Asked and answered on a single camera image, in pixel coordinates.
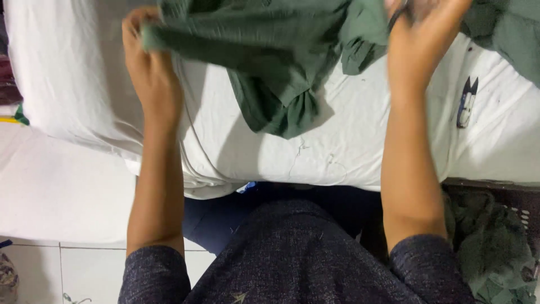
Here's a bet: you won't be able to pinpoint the person's left hand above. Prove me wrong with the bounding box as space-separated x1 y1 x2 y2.
122 6 185 127

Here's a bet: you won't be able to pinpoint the person's right hand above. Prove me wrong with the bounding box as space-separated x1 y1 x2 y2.
385 0 474 101

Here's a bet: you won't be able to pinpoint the black scissors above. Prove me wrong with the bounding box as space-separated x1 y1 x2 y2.
388 2 409 32

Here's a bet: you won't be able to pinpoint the green garment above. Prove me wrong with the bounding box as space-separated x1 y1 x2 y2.
141 0 391 140

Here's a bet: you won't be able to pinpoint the green fabric piece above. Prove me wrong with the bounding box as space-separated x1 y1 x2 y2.
460 0 540 89

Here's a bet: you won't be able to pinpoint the blue white thread snips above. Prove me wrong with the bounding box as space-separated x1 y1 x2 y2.
456 76 479 129

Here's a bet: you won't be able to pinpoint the dark red fabric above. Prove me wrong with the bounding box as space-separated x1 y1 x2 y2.
0 53 24 106

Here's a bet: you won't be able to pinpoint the yellow green item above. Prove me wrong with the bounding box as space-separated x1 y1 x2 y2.
0 103 30 126

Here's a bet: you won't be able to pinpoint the white table cover cloth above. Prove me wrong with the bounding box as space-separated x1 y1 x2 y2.
3 0 540 200

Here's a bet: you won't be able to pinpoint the white sheet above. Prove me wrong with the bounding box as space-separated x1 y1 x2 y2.
0 122 141 245

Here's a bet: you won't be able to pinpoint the dark plastic basket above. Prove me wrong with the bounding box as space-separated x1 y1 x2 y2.
440 177 540 304

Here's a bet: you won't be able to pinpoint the person's blue trousers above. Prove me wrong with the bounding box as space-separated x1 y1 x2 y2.
183 182 384 256

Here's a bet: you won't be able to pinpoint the heap of green garments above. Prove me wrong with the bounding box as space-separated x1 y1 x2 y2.
443 189 540 304

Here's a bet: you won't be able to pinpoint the patterned slipper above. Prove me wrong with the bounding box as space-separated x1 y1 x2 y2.
0 252 20 304

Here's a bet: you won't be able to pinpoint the person's dark speckled sweater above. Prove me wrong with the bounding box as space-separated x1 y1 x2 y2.
118 198 477 304

